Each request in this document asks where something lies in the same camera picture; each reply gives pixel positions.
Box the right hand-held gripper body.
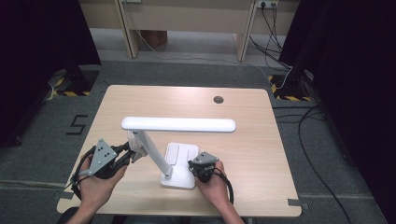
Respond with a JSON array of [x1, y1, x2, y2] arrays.
[[191, 150, 220, 184]]

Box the person's right hand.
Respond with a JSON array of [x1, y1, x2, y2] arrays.
[[194, 160, 231, 209]]

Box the black stand base striped tape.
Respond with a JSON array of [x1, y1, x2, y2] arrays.
[[50, 66, 101, 97], [268, 69, 314, 102]]

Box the long black floor cable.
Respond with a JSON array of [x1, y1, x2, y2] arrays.
[[273, 105, 353, 224]]

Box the white desk lamp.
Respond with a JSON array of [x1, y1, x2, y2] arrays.
[[120, 116, 236, 189]]

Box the white floor cable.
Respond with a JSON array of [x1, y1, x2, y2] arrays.
[[124, 3, 293, 91]]

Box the left hand-held gripper black cable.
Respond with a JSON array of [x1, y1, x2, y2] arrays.
[[70, 146, 96, 200]]

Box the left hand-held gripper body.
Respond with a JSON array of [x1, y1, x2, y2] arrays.
[[87, 138, 129, 180]]

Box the white wall socket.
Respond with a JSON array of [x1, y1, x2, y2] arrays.
[[256, 0, 279, 9]]

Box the person's left hand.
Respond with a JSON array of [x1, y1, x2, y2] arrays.
[[77, 154, 129, 212]]

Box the hand-held gripper black cable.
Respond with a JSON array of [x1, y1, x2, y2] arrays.
[[213, 172, 234, 205], [70, 146, 96, 200]]

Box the brown cardboard box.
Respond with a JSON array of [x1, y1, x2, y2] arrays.
[[140, 30, 168, 49]]

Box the beige wooden desk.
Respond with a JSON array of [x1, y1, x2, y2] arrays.
[[78, 0, 302, 63]]

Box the black cables from wall socket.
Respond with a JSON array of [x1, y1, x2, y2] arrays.
[[248, 4, 292, 69]]

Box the grey tape strip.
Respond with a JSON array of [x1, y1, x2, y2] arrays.
[[288, 198, 310, 210]]

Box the right hand-held gripper black cable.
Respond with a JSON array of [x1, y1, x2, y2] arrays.
[[213, 172, 234, 205]]

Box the person's legs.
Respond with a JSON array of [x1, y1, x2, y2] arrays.
[[111, 215, 225, 224]]

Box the black curtain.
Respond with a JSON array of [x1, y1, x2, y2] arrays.
[[0, 0, 101, 147], [278, 0, 396, 224]]

